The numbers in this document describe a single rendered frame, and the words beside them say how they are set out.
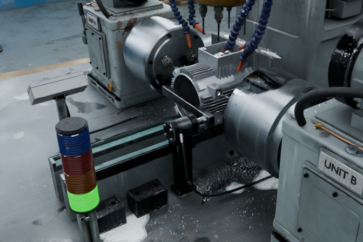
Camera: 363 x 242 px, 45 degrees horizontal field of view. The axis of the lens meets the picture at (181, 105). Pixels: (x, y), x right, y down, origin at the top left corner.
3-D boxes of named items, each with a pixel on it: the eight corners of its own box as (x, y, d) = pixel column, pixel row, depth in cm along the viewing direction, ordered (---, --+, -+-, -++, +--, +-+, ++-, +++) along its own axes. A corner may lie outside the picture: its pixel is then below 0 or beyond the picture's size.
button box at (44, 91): (83, 91, 144) (78, 76, 145) (88, 85, 138) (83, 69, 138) (31, 105, 136) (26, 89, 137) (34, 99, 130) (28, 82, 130)
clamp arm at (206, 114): (216, 124, 123) (169, 92, 142) (216, 114, 122) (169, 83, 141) (206, 128, 122) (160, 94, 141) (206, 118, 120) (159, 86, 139)
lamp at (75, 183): (90, 173, 92) (87, 155, 90) (101, 188, 88) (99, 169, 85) (62, 183, 89) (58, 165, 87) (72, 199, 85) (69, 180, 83)
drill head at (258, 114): (268, 123, 140) (274, 48, 128) (383, 190, 109) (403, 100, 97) (203, 148, 128) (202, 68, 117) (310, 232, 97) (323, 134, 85)
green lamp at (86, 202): (93, 190, 94) (90, 173, 92) (104, 206, 90) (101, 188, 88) (65, 200, 91) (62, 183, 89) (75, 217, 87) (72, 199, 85)
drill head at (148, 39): (162, 60, 190) (159, 2, 178) (213, 89, 162) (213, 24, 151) (109, 74, 178) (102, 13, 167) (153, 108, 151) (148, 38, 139)
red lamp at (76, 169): (87, 155, 90) (84, 136, 88) (99, 169, 85) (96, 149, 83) (58, 165, 87) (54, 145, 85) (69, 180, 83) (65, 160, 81)
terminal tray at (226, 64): (228, 61, 145) (228, 40, 141) (249, 71, 137) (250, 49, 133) (197, 69, 139) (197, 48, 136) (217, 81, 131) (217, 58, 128)
